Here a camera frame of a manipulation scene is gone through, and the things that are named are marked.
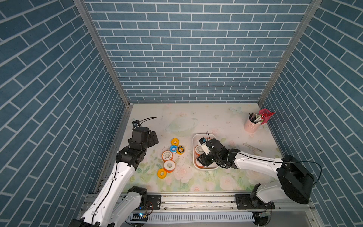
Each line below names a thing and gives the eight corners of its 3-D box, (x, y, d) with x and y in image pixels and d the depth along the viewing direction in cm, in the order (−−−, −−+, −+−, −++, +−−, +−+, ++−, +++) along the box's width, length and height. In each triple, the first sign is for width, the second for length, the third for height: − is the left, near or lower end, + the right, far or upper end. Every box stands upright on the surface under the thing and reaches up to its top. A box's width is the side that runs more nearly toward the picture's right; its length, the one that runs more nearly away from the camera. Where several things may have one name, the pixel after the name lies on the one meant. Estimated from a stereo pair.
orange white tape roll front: (163, 172, 85) (163, 171, 83) (164, 161, 90) (164, 160, 87) (174, 172, 85) (174, 171, 83) (175, 161, 90) (175, 160, 87)
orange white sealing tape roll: (161, 160, 91) (161, 158, 89) (162, 152, 94) (162, 150, 92) (172, 160, 91) (172, 159, 89) (173, 152, 94) (172, 150, 92)
